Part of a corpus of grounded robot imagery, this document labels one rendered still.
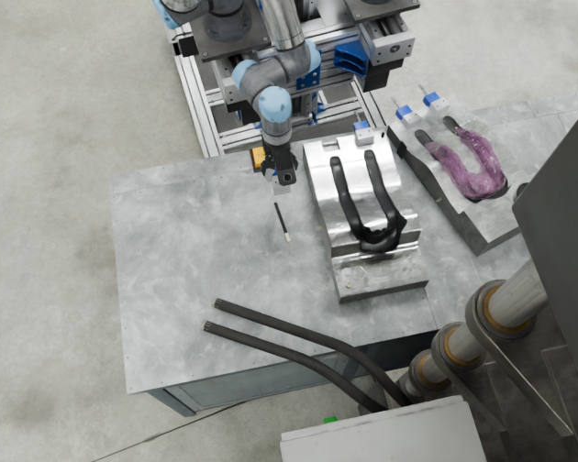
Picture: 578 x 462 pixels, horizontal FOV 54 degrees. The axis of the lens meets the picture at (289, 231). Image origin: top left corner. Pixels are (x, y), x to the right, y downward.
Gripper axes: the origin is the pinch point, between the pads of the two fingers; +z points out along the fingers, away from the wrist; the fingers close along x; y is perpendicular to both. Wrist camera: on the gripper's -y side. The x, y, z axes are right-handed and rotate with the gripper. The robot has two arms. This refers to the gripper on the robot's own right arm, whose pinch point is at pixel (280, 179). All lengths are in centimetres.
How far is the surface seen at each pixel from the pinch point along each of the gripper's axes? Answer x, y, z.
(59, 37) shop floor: 93, 165, 95
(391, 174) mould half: -33.9, -1.5, 6.6
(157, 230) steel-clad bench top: 39.1, -1.5, 15.0
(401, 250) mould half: -30.6, -25.3, 9.0
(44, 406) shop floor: 106, -31, 95
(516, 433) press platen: -29, -80, -34
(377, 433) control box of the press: -1, -75, -52
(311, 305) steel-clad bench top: -2.1, -34.5, 15.0
